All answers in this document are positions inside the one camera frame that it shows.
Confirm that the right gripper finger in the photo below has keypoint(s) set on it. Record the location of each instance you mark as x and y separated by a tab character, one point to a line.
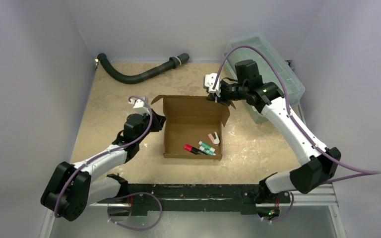
212	97
225	102

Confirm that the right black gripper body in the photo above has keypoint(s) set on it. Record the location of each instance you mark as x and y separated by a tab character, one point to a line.
219	96

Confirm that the clear plastic storage bin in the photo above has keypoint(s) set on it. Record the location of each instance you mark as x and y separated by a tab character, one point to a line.
294	87

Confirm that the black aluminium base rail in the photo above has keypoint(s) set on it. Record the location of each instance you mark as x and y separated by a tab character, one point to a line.
142	198

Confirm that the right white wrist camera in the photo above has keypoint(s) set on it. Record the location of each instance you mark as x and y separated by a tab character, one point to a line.
209	84

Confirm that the brown cardboard box sheet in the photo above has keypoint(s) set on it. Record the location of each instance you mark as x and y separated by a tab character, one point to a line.
189	120

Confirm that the green white tube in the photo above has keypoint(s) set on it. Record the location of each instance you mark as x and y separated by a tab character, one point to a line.
206	151
206	146

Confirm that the pink white clip tool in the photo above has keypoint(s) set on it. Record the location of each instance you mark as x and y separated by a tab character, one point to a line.
214	138

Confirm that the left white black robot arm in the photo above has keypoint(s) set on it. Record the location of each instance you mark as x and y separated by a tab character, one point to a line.
72	187

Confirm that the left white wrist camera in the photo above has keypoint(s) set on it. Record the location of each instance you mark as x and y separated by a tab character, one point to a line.
139	104

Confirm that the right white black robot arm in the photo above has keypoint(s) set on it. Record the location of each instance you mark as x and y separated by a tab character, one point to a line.
318	162

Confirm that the black red marker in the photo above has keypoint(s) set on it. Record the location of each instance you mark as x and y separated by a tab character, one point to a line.
194	150

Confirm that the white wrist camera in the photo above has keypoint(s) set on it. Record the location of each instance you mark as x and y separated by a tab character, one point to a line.
139	104
209	84

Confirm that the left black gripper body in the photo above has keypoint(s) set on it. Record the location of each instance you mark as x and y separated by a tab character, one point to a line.
155	126

